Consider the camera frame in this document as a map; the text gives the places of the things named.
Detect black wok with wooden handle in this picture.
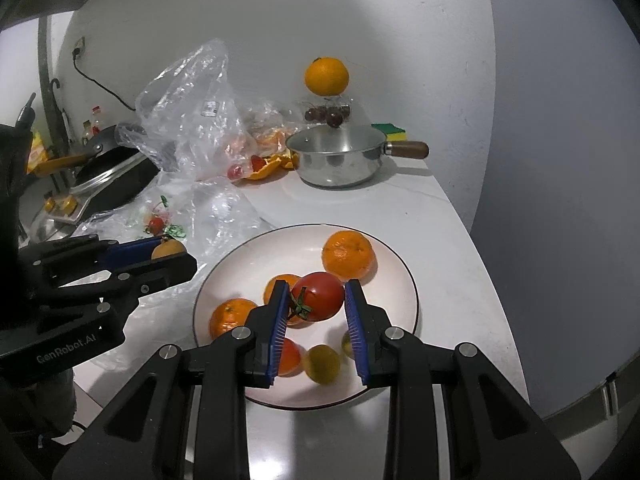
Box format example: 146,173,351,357
32,122,161,196

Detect red tomato with green stem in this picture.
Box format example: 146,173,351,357
291,271,346,322

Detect black umbrella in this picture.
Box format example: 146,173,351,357
50,77,71,146

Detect orange peel pile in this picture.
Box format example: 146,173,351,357
242,152,300,182

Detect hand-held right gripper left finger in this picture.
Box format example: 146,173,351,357
50,280,292,480

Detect black power cable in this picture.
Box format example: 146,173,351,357
72,50,138,111

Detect clear box of dark fruits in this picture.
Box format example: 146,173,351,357
302,100,353,126

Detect glass lid with wooden knob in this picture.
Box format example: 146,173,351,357
286,110,388,153

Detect large orange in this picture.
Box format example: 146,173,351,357
305,56,349,97
321,229,376,281

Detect white plate with dark rim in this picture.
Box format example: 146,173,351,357
192,223,421,408

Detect yellow oil bottle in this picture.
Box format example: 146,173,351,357
27,130,56,171

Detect yellow and green sponge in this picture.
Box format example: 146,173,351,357
371,122,407,142

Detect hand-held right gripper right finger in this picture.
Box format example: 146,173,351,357
344,279,583,480

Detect grey vertical pipe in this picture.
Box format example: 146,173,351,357
37,15,66,151

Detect crumpled clear plastic bag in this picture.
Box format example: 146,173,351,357
115,37,301,183

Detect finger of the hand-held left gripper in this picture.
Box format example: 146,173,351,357
30,234,173,288
42,252,197,311

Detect steel pot with wooden handle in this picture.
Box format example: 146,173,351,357
286,126,430,190

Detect printed plastic bag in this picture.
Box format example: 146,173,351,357
75,177,276,371

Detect mandarin pieces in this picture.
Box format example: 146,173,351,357
247,127,296,153

